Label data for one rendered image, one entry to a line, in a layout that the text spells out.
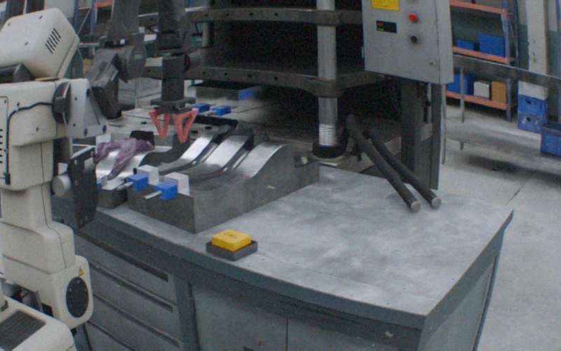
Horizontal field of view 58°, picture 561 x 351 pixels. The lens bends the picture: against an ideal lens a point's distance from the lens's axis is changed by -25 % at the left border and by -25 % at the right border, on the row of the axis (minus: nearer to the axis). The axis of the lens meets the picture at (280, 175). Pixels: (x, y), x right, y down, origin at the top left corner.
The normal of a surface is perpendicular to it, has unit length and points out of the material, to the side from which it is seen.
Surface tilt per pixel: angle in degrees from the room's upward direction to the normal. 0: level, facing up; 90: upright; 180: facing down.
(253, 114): 90
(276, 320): 90
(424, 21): 90
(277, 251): 0
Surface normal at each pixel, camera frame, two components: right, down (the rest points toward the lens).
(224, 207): 0.80, 0.18
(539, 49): -0.62, 0.23
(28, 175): 0.94, 0.10
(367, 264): 0.00, -0.96
